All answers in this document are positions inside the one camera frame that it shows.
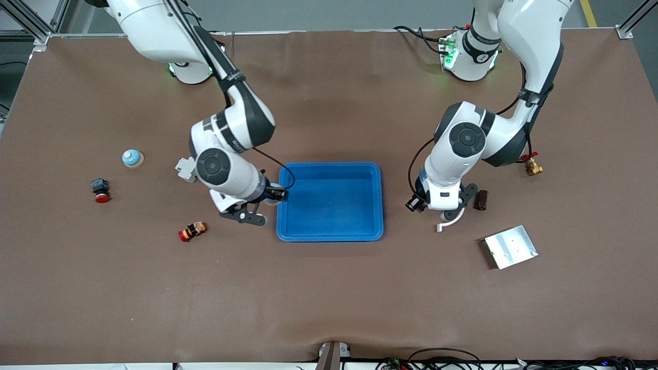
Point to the light blue call bell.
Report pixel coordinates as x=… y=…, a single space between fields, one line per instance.
x=132 y=159
x=273 y=186

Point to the dark brown electrolytic capacitor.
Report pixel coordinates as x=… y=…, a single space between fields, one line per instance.
x=481 y=200

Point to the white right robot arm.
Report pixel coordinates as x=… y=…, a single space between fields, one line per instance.
x=149 y=31

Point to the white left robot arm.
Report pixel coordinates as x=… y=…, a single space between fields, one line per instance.
x=534 y=41

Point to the blue plastic tray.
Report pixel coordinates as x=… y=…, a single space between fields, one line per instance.
x=334 y=210

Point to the red pushbutton orange body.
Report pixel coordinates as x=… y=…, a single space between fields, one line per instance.
x=193 y=230

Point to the white circuit breaker module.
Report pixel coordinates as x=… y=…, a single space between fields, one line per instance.
x=183 y=167

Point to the silver metal plate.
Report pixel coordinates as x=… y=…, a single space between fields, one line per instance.
x=511 y=247

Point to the brown table cover sheet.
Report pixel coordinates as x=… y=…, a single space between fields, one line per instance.
x=329 y=298

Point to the red pushbutton black body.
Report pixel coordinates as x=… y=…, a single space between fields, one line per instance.
x=100 y=187

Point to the grey table edge clamp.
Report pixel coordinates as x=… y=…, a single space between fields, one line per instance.
x=331 y=357

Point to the white semicircular bracket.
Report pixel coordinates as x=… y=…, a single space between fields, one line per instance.
x=452 y=221

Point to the aluminium frame post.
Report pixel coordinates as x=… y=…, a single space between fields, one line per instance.
x=41 y=37
x=624 y=33

